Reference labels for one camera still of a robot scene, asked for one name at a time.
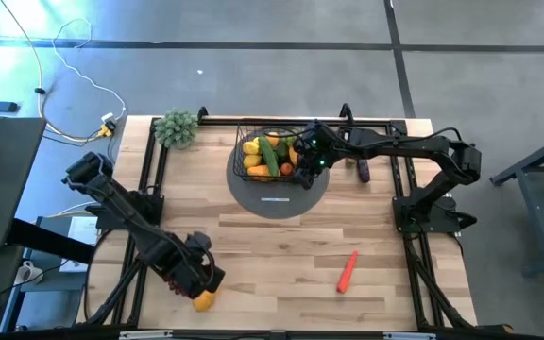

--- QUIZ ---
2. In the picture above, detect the red chili pepper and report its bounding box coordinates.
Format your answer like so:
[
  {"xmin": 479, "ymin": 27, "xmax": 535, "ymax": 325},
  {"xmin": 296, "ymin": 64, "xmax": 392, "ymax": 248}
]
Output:
[{"xmin": 336, "ymin": 249, "xmax": 360, "ymax": 295}]

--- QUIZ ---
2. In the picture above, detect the blue-grey metal cart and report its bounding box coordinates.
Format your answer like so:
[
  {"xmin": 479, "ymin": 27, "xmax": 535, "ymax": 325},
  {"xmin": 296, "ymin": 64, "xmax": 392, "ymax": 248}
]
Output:
[{"xmin": 488, "ymin": 127, "xmax": 544, "ymax": 279}]

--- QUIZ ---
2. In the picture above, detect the green artificial bushy plant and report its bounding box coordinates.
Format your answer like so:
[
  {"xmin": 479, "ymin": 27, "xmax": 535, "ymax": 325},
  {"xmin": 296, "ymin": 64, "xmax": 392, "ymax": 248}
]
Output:
[{"xmin": 153, "ymin": 109, "xmax": 200, "ymax": 150}]

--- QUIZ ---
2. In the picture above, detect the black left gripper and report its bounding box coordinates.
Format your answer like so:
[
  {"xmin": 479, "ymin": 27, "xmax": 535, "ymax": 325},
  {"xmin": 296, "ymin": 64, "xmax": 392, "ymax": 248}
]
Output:
[{"xmin": 156, "ymin": 245, "xmax": 227, "ymax": 301}]

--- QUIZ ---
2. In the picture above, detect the white mug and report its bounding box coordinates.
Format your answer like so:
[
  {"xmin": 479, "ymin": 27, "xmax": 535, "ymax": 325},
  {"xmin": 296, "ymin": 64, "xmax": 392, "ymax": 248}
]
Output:
[{"xmin": 14, "ymin": 260, "xmax": 45, "ymax": 285}]

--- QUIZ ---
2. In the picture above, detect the white paper box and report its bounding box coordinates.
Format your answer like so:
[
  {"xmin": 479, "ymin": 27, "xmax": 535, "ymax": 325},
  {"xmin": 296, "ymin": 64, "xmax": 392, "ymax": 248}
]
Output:
[{"xmin": 59, "ymin": 215, "xmax": 101, "ymax": 274}]

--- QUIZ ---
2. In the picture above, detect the black aluminium table frame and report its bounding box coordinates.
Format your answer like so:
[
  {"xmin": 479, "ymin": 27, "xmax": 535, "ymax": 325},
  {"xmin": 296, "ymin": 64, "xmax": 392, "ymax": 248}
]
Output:
[{"xmin": 76, "ymin": 102, "xmax": 514, "ymax": 340}]

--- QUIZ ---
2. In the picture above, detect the black desk leg beam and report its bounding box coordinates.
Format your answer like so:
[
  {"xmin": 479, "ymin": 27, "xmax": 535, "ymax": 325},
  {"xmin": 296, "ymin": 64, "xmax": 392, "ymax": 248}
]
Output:
[{"xmin": 6, "ymin": 217, "xmax": 97, "ymax": 264}]

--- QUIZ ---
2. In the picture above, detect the green cucumber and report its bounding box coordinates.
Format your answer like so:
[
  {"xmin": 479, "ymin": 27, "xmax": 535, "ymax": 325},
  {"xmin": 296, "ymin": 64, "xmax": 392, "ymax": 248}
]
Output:
[{"xmin": 257, "ymin": 135, "xmax": 281, "ymax": 179}]

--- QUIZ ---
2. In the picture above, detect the black wire basket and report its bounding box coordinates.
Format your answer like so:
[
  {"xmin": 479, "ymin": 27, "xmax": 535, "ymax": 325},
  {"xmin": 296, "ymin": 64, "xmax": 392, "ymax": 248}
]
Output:
[{"xmin": 232, "ymin": 123, "xmax": 323, "ymax": 184}]

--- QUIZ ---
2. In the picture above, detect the black side desk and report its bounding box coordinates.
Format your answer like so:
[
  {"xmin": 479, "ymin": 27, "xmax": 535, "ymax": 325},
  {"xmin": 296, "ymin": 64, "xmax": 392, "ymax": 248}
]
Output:
[{"xmin": 0, "ymin": 116, "xmax": 47, "ymax": 254}]

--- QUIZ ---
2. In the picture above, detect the white and yellow power plug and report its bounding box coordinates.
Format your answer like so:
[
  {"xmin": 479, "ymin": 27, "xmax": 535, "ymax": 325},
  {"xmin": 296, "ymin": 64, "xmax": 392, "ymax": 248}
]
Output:
[{"xmin": 96, "ymin": 111, "xmax": 118, "ymax": 139}]

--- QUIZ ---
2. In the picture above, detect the dark purple eggplant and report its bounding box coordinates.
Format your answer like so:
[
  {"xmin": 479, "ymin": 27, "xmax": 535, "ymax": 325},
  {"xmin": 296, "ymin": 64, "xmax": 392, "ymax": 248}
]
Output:
[{"xmin": 356, "ymin": 158, "xmax": 371, "ymax": 184}]

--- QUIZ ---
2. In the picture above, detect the silver frame bracket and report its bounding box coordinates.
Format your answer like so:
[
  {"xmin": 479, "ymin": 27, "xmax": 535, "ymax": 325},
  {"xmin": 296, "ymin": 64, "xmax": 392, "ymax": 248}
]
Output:
[
  {"xmin": 118, "ymin": 329, "xmax": 174, "ymax": 340},
  {"xmin": 382, "ymin": 331, "xmax": 437, "ymax": 340}
]

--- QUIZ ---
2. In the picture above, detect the cream thick floor cable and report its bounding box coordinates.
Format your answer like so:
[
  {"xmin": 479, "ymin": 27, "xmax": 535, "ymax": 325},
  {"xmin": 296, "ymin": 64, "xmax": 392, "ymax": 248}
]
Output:
[{"xmin": 0, "ymin": 0, "xmax": 112, "ymax": 143}]

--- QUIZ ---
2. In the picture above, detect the grey round woven table mat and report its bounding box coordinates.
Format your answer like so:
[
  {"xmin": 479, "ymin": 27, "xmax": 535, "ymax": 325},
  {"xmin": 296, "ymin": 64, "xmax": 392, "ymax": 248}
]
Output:
[{"xmin": 226, "ymin": 141, "xmax": 331, "ymax": 221}]

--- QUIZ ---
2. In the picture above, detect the thin white floor cable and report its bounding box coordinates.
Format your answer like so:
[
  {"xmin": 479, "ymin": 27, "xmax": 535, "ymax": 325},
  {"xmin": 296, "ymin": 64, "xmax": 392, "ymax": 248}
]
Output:
[{"xmin": 50, "ymin": 17, "xmax": 128, "ymax": 122}]

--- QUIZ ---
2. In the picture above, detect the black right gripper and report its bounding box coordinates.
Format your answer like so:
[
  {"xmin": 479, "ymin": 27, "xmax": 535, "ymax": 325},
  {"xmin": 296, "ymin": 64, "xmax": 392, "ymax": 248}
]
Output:
[{"xmin": 294, "ymin": 119, "xmax": 344, "ymax": 191}]

